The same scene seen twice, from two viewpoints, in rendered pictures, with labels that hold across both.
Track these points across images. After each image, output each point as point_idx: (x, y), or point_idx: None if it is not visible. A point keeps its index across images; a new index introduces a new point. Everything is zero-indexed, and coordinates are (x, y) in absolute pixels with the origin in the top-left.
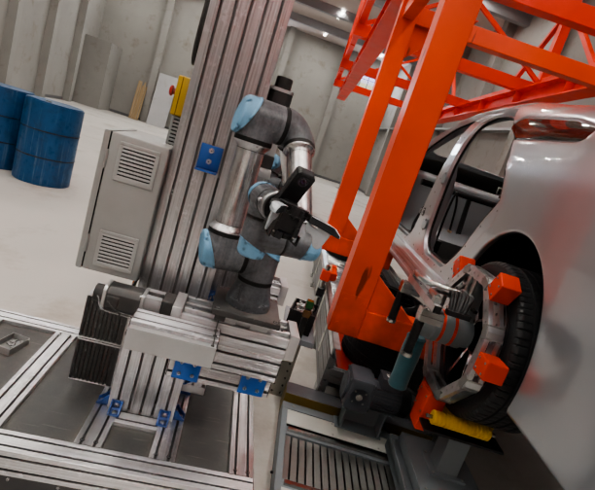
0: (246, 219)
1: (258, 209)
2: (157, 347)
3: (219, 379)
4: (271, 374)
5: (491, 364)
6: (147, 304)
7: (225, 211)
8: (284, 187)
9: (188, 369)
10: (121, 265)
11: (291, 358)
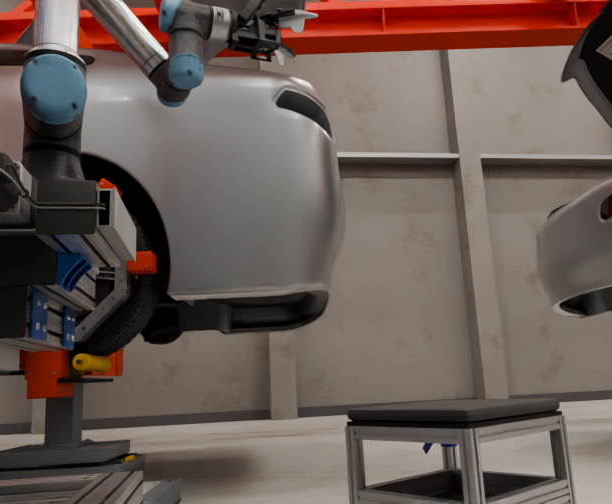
0: (192, 35)
1: (212, 24)
2: (124, 226)
3: (53, 329)
4: (93, 297)
5: (152, 252)
6: (23, 181)
7: (72, 32)
8: (253, 4)
9: (41, 316)
10: None
11: (98, 268)
